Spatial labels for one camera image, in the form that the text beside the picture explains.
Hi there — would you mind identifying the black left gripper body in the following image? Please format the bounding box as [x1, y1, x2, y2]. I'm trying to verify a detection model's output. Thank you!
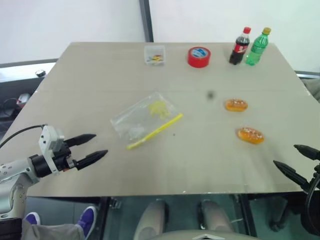
[53, 141, 77, 173]

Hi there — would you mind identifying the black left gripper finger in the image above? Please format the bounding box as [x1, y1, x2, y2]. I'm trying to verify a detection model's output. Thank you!
[74, 149, 109, 172]
[65, 133, 97, 147]

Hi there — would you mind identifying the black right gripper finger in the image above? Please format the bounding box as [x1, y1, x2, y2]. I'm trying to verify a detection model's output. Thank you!
[293, 144, 320, 161]
[272, 159, 312, 194]

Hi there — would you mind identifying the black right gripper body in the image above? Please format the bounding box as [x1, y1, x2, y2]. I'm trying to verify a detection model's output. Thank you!
[303, 163, 320, 194]

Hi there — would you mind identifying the orange sprinkled bread roll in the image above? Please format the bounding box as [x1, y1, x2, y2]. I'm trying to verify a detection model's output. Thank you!
[224, 98, 249, 113]
[235, 126, 266, 145]

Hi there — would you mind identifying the clear yellow-zipper plastic bag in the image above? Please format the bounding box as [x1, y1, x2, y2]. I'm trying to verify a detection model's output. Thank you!
[109, 91, 184, 151]

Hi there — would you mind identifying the black table leg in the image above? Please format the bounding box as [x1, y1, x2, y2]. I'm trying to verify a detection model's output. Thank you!
[239, 194, 258, 236]
[97, 196, 111, 240]

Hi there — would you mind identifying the purple shoe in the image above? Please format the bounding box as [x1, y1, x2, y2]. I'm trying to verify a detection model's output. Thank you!
[75, 205, 98, 239]
[24, 212, 41, 226]

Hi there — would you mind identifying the white and red object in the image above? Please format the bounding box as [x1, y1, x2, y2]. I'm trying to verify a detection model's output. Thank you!
[15, 93, 32, 104]

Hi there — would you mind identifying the grey trouser leg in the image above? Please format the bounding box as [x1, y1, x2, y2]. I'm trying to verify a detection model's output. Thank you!
[20, 219, 86, 240]

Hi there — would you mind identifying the grey rounded leg shape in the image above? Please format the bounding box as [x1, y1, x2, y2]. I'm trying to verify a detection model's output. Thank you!
[200, 199, 235, 233]
[133, 200, 168, 240]

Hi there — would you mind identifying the clear plastic box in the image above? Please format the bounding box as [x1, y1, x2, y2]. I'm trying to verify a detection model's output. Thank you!
[143, 44, 167, 67]

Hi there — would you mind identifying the green bottle with yellow cap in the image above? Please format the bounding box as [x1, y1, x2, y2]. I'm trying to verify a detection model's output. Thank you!
[245, 26, 273, 67]

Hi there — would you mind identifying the cola bottle with red cap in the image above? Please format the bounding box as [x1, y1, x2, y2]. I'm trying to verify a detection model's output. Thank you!
[228, 26, 252, 66]

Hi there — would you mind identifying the red tape roll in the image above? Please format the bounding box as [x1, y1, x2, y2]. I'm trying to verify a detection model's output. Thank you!
[187, 45, 212, 69]

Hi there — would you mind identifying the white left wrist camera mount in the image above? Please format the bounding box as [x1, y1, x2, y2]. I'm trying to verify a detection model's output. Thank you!
[38, 125, 66, 176]

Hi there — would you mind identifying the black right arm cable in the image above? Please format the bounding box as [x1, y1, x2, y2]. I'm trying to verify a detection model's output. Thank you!
[299, 172, 320, 236]

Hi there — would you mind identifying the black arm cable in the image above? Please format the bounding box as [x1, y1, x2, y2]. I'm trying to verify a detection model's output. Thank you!
[299, 172, 320, 236]
[0, 124, 48, 150]

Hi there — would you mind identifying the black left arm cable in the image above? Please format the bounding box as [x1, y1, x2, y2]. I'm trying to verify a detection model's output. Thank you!
[0, 124, 48, 150]

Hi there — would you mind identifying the dark window post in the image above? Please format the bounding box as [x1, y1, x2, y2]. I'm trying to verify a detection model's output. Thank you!
[138, 0, 154, 43]

